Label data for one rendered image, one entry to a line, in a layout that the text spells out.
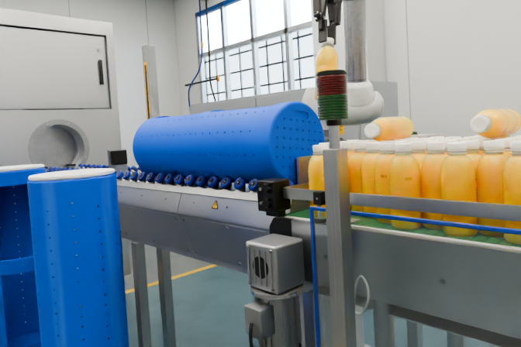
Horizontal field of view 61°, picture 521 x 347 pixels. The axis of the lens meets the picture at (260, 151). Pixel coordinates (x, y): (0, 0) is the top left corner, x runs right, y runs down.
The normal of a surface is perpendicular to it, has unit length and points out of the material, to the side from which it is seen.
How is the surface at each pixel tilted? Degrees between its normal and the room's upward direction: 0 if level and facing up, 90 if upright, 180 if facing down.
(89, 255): 90
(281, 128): 90
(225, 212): 70
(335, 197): 90
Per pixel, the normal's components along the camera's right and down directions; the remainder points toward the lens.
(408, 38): -0.75, 0.07
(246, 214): -0.69, -0.26
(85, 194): 0.61, 0.00
